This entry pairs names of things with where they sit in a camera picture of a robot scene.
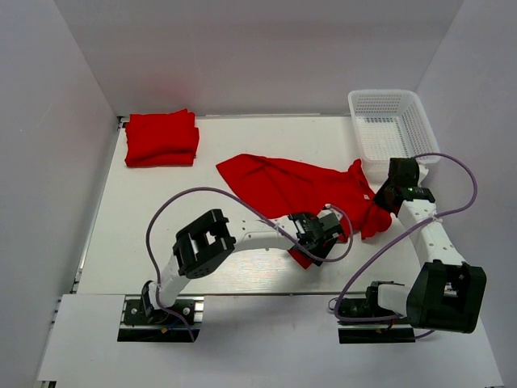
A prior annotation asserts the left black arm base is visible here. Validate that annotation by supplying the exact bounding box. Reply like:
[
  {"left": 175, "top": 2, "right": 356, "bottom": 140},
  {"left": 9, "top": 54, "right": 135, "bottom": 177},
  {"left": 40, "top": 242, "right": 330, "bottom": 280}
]
[{"left": 117, "top": 297, "right": 204, "bottom": 344}]

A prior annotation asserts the white plastic basket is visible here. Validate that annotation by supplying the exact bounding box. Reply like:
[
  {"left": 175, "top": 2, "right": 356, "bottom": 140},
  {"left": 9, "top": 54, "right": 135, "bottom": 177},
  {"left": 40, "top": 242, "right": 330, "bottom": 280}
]
[{"left": 347, "top": 89, "right": 439, "bottom": 184}]

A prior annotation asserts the folded red t shirt stack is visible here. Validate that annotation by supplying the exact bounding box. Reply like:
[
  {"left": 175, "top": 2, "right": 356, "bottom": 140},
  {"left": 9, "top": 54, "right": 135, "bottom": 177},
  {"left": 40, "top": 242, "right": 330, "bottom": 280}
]
[{"left": 124, "top": 109, "right": 200, "bottom": 168}]

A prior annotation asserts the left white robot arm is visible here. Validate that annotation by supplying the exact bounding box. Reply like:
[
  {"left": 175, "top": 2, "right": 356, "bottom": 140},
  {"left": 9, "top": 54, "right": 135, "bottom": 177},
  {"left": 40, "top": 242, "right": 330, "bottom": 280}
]
[{"left": 141, "top": 209, "right": 345, "bottom": 323}]

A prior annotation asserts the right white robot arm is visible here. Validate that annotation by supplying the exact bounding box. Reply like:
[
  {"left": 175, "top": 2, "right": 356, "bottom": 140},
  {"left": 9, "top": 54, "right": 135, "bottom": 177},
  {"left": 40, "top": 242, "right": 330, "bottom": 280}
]
[{"left": 364, "top": 158, "right": 486, "bottom": 334}]

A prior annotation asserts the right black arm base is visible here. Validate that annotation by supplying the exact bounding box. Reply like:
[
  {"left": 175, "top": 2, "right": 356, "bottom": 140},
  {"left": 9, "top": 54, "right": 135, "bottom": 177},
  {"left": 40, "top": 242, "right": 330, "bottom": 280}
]
[{"left": 328, "top": 281, "right": 416, "bottom": 344}]

